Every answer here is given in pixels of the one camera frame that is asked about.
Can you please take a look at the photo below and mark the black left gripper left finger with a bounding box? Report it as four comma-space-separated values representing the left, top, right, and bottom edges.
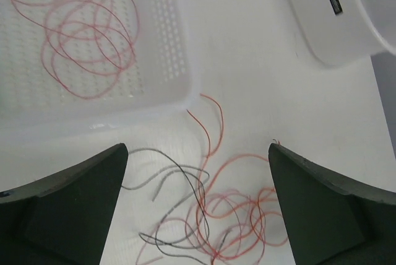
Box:
1, 144, 128, 264

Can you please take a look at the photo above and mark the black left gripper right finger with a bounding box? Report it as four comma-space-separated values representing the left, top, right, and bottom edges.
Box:
269, 143, 395, 264

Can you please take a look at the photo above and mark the bundle of wires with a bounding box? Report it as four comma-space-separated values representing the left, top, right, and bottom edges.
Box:
122, 93, 290, 265

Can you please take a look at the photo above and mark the white perforated plastic basket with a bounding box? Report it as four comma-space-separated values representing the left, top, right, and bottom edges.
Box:
1, 0, 199, 146

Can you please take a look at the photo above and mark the white plastic tub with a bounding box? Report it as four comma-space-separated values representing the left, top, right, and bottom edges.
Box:
290, 0, 395, 66

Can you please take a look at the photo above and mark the red wire in basket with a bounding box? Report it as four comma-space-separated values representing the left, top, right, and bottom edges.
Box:
0, 0, 140, 100

